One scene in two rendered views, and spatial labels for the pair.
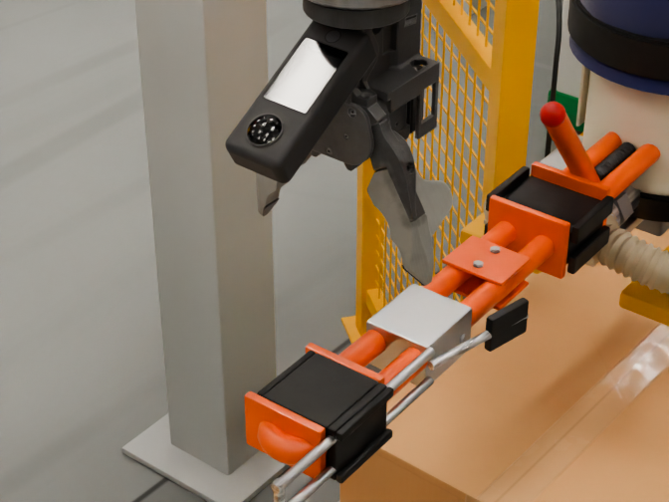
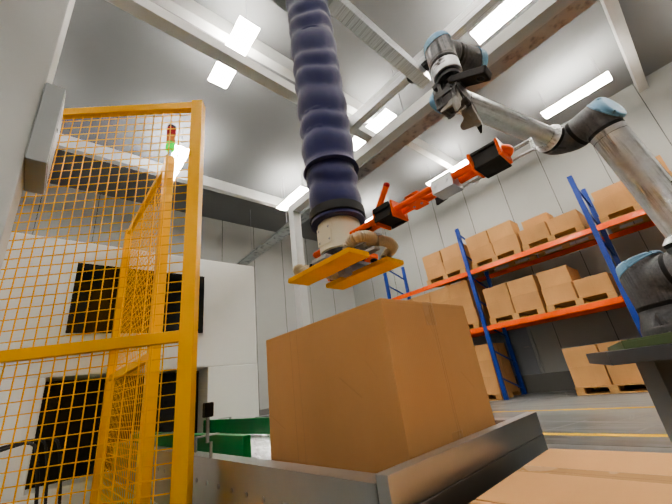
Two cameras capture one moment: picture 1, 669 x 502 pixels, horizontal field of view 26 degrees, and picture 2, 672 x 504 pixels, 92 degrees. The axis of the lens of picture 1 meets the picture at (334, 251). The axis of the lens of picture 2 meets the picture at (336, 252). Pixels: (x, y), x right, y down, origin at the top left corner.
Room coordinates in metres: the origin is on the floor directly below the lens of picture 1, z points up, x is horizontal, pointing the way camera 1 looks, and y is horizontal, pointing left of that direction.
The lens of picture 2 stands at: (1.20, 0.81, 0.76)
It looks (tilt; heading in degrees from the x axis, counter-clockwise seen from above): 22 degrees up; 278
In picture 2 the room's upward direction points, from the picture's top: 8 degrees counter-clockwise
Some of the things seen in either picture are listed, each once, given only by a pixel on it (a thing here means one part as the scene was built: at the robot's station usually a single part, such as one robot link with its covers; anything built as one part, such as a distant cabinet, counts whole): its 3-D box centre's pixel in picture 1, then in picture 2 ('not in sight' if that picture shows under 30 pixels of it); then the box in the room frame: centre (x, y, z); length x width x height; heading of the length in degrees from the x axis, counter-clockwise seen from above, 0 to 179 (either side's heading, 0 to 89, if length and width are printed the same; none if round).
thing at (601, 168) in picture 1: (611, 163); not in sight; (1.25, -0.28, 1.27); 0.07 x 0.02 x 0.02; 143
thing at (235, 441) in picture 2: not in sight; (165, 443); (2.43, -0.85, 0.60); 1.60 x 0.11 x 0.09; 142
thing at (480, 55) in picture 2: not in sight; (465, 63); (0.79, -0.08, 1.72); 0.12 x 0.12 x 0.09; 31
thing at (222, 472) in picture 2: not in sight; (174, 477); (2.18, -0.58, 0.50); 2.31 x 0.05 x 0.19; 142
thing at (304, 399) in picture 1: (315, 409); (489, 158); (0.87, 0.01, 1.27); 0.08 x 0.07 x 0.05; 143
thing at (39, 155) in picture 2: not in sight; (45, 140); (2.20, 0.14, 1.62); 0.20 x 0.05 x 0.30; 142
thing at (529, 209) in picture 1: (548, 218); (390, 215); (1.15, -0.20, 1.27); 0.10 x 0.08 x 0.06; 53
